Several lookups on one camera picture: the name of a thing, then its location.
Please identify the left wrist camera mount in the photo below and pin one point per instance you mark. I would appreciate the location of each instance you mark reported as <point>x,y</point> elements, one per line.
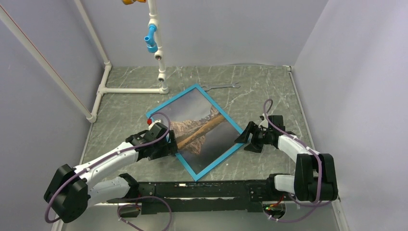
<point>154,123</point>

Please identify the landscape photo print board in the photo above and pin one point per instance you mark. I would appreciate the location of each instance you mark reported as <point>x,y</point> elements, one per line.
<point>204,127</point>

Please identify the blue pipe fitting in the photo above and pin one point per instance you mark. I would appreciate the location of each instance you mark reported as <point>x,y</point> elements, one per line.
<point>150,41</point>

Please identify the blue wooden picture frame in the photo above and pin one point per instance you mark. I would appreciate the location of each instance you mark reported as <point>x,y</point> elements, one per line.
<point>223,156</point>

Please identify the white pvc pipe structure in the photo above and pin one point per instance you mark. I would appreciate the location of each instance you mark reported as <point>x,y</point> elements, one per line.
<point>28,94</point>

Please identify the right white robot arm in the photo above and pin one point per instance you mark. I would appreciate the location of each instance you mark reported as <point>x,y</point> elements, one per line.
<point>314,178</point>

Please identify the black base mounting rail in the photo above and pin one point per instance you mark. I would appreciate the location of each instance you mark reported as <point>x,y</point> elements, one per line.
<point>204,196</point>

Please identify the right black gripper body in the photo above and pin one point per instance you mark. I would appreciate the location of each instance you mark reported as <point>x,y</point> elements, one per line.
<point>260,135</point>

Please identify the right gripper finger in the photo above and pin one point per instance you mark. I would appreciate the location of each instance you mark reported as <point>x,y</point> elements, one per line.
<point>244,136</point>
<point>255,147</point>

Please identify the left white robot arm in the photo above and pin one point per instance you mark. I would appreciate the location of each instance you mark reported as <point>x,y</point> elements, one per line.
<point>95,175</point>

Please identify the orange pipe fitting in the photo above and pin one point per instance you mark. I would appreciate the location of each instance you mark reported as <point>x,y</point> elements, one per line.
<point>129,2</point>

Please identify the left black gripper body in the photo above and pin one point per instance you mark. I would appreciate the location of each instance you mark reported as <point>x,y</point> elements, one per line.
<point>164,148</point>

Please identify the aluminium extrusion frame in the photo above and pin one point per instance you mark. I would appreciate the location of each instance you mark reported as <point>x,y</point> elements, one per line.
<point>153,197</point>

